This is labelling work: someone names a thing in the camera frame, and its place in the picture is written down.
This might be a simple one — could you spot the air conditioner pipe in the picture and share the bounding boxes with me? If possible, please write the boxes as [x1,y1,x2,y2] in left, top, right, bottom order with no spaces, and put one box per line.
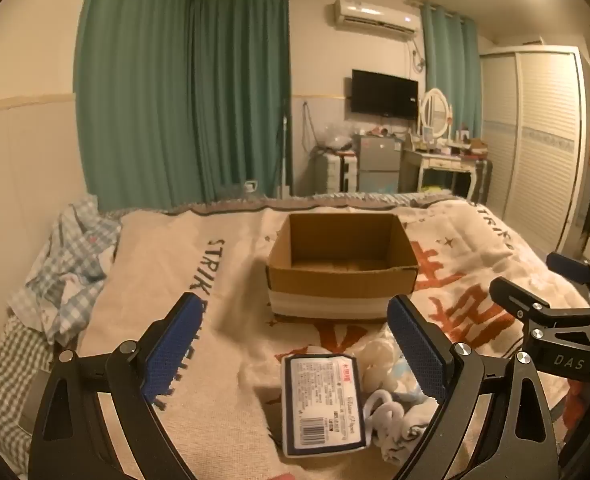
[411,39,428,75]

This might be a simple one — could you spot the narrow green curtain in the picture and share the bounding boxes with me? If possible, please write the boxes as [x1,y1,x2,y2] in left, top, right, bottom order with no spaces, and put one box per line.
[421,2,482,196]

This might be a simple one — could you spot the clear plastic bag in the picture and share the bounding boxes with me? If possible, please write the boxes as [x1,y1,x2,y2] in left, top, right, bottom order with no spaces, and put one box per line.
[321,121,356,152]

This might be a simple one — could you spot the blue plaid quilt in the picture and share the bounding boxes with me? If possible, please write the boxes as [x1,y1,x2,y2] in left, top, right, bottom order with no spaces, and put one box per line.
[9,195,122,343]

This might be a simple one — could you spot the cardboard box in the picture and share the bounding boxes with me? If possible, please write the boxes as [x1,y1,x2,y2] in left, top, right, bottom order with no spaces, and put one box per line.
[266,212,420,322]

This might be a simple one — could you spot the white air conditioner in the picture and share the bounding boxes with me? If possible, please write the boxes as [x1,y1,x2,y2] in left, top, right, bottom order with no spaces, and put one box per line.
[332,0,422,38]

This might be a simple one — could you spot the white dressing table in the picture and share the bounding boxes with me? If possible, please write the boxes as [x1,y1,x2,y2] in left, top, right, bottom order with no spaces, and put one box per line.
[401,147,486,202]

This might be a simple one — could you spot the white drawer unit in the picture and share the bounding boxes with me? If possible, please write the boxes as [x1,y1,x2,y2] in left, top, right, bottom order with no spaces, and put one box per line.
[321,152,358,194]

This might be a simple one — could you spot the grey mini fridge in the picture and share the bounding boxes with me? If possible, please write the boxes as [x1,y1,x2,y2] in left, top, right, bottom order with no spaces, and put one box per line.
[352,134,404,193]

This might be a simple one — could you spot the oval white vanity mirror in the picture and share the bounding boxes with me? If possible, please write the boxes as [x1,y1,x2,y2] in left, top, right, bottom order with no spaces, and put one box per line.
[418,87,454,142]

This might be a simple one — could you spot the beige printed blanket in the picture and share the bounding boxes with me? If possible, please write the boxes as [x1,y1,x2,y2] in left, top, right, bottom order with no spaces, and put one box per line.
[77,199,590,480]

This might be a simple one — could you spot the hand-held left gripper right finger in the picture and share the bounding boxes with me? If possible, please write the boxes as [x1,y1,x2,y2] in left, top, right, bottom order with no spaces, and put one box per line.
[386,294,562,480]

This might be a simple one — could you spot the white labelled soft packet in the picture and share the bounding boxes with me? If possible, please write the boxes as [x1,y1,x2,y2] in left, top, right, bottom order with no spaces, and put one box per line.
[280,353,370,458]

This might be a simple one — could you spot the black wall television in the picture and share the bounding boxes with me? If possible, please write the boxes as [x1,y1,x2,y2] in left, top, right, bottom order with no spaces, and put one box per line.
[351,69,420,121]

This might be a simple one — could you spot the white louvred wardrobe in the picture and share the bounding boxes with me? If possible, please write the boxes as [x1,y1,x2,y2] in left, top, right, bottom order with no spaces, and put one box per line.
[480,45,590,261]

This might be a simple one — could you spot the dark flat object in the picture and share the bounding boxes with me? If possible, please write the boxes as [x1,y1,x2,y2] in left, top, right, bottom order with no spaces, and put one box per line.
[19,385,43,433]

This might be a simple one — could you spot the grey patterned bedsheet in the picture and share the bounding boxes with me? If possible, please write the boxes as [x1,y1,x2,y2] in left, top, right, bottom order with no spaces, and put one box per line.
[100,191,476,218]

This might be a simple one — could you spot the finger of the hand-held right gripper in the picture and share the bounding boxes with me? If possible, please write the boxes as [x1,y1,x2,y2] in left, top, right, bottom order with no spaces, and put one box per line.
[546,252,590,308]
[490,276,590,335]

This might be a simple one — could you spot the green checked pillow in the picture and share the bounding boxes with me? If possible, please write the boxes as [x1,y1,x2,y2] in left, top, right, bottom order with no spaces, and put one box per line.
[0,317,56,441]

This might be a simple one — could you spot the grey striped cloth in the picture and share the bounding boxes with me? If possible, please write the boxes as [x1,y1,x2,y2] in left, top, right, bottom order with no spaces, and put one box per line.
[474,159,492,203]

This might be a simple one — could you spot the wide green curtain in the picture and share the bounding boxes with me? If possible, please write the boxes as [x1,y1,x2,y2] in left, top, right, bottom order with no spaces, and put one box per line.
[76,0,198,211]

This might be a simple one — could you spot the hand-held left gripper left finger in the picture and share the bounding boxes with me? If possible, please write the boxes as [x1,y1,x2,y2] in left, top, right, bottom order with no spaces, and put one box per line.
[29,294,206,480]

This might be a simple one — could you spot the white patterned socks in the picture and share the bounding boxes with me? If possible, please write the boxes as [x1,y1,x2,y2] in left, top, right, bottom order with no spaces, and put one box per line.
[364,390,443,463]

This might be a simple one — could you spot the clear water jug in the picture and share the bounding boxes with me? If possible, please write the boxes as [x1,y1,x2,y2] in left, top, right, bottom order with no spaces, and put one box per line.
[219,179,262,200]

